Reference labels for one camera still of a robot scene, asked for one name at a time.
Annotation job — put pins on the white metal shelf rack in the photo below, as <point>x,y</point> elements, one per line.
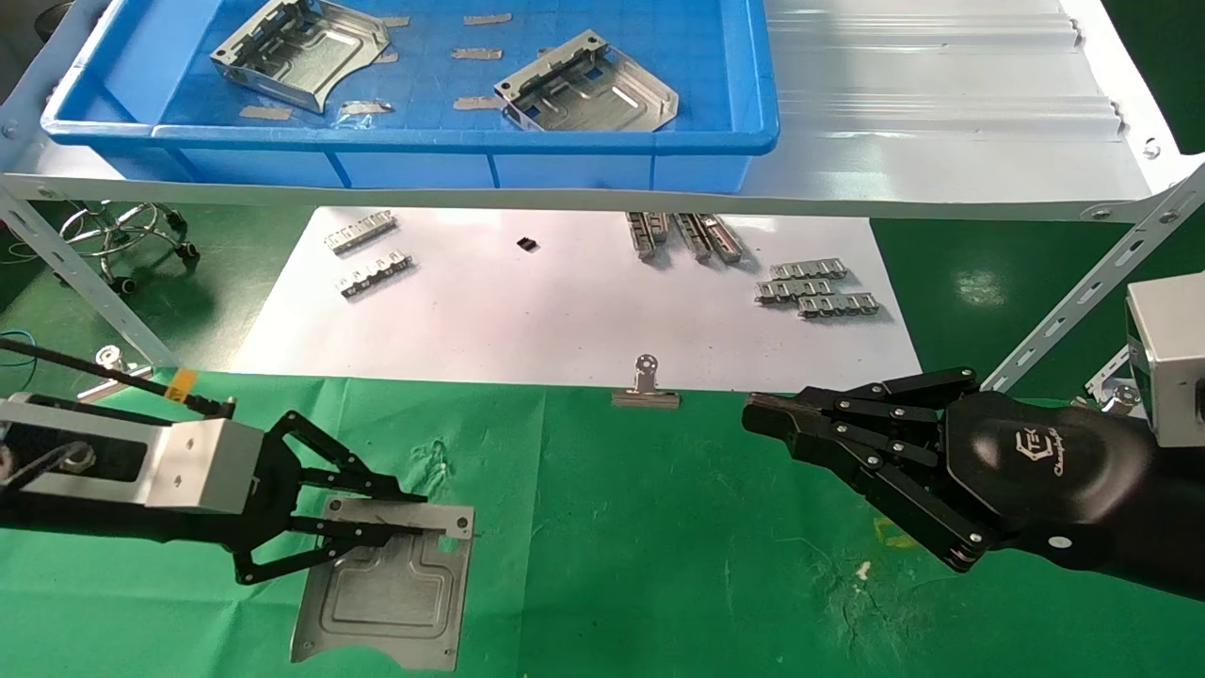
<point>941,104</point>

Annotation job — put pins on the small notched metal strip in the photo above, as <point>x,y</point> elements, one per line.
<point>810,271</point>
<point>375,275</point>
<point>838,306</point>
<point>361,233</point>
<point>794,292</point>

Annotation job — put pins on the short metal rail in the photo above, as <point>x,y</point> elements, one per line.
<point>642,237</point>
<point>695,239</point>
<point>723,239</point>
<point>660,228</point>

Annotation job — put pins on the sheet metal bracket part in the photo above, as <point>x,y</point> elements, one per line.
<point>311,52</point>
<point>584,89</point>
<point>395,603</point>

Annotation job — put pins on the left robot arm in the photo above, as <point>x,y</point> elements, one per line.
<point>94,523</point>

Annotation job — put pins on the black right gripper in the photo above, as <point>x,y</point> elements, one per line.
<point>1036,471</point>

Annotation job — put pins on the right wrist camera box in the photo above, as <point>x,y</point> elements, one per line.
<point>1172,358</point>

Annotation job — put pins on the white board sheet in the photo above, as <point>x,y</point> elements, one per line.
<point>518,311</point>

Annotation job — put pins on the chair wheel base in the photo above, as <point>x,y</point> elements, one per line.
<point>122,231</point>

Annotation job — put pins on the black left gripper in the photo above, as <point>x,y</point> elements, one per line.
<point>268,490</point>

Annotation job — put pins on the blue plastic bin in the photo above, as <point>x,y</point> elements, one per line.
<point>424,155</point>

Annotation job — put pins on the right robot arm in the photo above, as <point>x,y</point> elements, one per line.
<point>1177,527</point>

